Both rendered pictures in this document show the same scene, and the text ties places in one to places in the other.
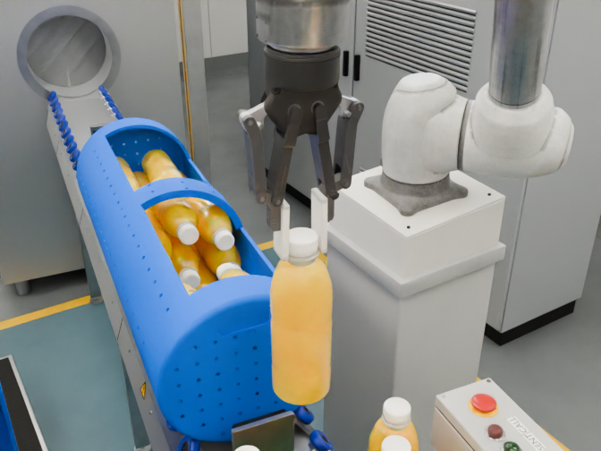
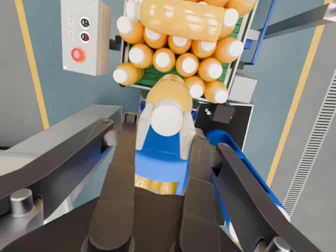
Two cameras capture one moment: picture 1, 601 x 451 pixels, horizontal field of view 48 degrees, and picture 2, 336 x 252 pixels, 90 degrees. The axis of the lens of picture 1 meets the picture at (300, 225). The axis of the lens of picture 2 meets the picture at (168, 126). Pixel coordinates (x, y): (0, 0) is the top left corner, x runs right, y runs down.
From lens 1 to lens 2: 0.64 m
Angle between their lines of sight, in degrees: 44
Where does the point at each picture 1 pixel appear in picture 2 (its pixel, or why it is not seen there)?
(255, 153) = (263, 194)
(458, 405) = (90, 63)
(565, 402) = (24, 117)
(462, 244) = (9, 164)
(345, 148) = (82, 145)
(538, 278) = not seen: outside the picture
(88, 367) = not seen: hidden behind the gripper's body
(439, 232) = not seen: hidden behind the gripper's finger
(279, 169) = (208, 161)
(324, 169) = (133, 139)
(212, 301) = (174, 169)
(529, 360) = (23, 138)
